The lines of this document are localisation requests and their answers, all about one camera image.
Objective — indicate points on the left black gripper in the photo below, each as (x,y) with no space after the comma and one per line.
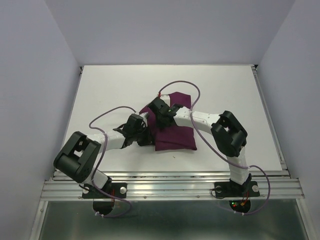
(148,139)

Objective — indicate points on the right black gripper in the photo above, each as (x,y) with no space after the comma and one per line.
(159,123)

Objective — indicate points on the purple surgical drape cloth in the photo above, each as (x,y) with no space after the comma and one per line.
(173,137)

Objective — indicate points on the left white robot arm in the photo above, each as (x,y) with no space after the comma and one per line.
(78,157)

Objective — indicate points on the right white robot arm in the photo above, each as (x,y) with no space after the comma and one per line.
(229,135)

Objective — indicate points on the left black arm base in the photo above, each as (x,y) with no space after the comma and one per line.
(115,189)

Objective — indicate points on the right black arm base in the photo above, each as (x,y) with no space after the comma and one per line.
(231,189)

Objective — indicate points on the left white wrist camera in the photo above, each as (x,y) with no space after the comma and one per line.
(145,115)

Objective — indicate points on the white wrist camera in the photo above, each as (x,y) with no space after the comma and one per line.
(145,115)
(165,98)

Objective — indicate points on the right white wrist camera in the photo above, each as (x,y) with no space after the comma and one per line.
(165,98)

